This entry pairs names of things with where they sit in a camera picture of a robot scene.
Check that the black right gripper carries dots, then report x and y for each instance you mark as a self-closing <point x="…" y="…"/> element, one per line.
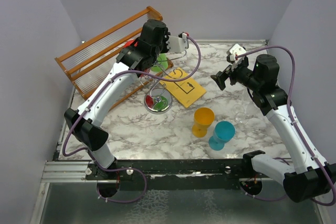
<point x="221" y="76"/>

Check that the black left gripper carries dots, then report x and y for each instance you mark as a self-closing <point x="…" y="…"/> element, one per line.
<point x="166" y="36"/>

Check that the green plastic wine glass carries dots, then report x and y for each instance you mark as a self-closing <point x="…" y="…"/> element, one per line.
<point x="160" y="64"/>

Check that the red plastic wine glass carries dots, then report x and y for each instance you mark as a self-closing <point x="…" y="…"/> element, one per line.
<point x="131" y="44"/>

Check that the orange plastic wine glass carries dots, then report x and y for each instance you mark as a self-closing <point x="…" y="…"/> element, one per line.
<point x="203" y="118"/>

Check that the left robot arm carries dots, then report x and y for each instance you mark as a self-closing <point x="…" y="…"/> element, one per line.
<point x="85" y="121"/>

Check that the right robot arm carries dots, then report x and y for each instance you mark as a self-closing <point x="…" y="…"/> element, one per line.
<point x="310" y="175"/>

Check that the blue plastic wine glass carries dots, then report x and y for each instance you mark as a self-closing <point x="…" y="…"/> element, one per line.
<point x="223" y="132"/>

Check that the chrome wine glass rack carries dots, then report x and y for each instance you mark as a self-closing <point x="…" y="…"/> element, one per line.
<point x="158" y="100"/>

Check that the wooden dish rack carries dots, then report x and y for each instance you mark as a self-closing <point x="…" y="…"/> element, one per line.
<point x="87" y="65"/>

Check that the yellow Little Prince book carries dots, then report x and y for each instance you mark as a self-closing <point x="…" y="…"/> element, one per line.
<point x="186" y="92"/>

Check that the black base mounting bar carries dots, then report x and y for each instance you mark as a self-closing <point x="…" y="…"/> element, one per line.
<point x="173" y="174"/>

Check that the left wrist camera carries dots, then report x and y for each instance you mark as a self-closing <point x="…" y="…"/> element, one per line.
<point x="178" y="44"/>

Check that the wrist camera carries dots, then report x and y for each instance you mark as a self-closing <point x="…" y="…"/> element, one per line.
<point x="178" y="44"/>
<point x="233" y="52"/>

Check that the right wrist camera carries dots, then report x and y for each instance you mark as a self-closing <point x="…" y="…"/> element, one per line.
<point x="233" y="52"/>

